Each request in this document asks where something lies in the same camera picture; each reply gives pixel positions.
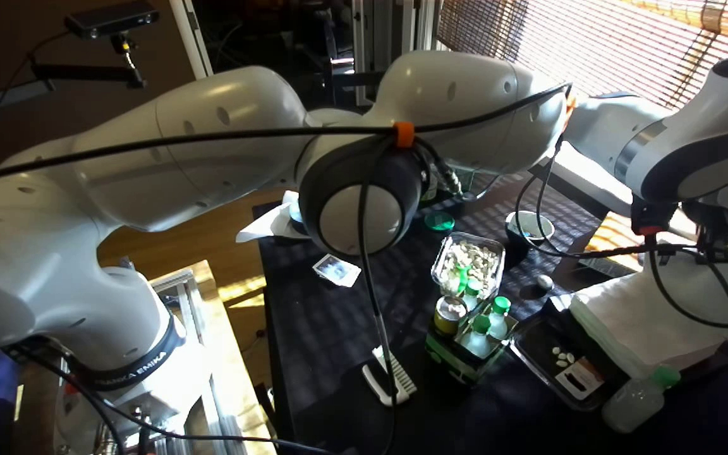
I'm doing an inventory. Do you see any small green-capped bottle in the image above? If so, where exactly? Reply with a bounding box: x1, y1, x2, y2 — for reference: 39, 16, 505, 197
462, 278, 483, 312
487, 296, 512, 341
465, 314, 494, 359

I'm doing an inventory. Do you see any white and black card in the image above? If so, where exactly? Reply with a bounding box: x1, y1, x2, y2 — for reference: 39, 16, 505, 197
555, 357, 605, 400

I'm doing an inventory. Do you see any gold metal can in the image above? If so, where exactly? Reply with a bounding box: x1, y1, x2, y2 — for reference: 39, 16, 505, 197
434, 295, 468, 336

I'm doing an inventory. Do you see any large green-capped plastic bottle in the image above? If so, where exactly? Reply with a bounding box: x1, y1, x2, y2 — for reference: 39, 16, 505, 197
602, 367, 682, 434

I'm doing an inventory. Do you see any glass container of beans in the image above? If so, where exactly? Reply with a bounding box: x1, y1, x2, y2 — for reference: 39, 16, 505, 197
431, 231, 506, 298

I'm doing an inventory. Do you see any small dark cup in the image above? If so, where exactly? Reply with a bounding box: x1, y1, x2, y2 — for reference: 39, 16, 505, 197
506, 210, 555, 245

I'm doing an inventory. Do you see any bamboo window blind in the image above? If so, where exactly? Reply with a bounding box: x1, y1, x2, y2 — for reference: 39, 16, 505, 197
437, 0, 728, 113

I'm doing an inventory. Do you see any black tray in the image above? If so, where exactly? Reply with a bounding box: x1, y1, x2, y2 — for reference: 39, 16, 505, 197
509, 313, 630, 411

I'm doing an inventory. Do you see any pile of white paper towels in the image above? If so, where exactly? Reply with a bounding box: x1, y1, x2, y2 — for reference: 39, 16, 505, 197
569, 252, 728, 380

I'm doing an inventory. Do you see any white comb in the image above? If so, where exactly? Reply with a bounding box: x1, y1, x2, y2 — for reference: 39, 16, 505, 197
362, 346, 418, 407

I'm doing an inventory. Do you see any small photo card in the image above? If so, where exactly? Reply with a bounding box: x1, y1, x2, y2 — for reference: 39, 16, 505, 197
312, 254, 362, 288

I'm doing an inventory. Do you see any green bottle holder box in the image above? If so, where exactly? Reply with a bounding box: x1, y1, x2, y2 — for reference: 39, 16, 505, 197
425, 308, 519, 386

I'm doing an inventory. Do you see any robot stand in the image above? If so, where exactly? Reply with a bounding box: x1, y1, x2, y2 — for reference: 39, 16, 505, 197
16, 259, 276, 455

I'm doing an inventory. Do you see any white paper towel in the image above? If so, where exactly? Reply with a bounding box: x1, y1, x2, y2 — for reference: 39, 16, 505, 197
236, 190, 314, 245

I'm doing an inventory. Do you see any camera on mount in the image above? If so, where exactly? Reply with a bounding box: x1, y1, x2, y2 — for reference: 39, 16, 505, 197
28, 0, 161, 90

